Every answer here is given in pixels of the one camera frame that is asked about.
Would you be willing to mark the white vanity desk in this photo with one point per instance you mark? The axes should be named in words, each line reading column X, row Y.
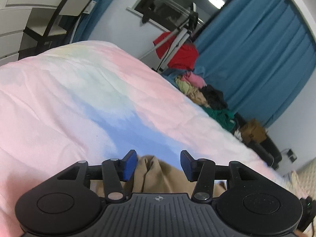
column 14, row 18

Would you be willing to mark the green garment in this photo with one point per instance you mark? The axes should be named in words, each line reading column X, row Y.
column 224, row 117

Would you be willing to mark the pastel rainbow bed cover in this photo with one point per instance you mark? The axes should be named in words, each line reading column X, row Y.
column 92, row 101

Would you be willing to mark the tan hoodie with white print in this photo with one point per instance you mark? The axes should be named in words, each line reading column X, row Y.
column 155, row 176

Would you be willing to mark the brown paper bag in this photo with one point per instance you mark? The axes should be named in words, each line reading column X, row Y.
column 253, row 131

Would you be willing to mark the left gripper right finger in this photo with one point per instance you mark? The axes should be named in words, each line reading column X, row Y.
column 201, row 172

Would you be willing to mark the red garment on tripod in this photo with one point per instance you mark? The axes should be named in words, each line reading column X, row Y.
column 185, row 57

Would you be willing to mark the black garment pile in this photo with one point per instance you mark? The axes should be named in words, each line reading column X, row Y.
column 214, row 97

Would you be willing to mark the pink garment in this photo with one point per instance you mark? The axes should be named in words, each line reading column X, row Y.
column 194, row 80

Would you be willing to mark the beige garment in pile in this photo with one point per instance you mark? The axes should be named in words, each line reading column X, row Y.
column 193, row 93

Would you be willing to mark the black and beige chair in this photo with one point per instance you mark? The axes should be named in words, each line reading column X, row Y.
column 44, row 30

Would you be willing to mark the quilted beige headboard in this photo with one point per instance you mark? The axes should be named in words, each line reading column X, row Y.
column 302, row 183

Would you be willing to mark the blue curtain right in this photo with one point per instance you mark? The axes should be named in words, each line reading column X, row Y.
column 260, row 54

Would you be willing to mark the silver tripod with phone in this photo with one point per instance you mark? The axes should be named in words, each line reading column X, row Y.
column 181, row 34

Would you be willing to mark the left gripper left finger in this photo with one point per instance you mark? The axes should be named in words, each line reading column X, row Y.
column 115, row 171

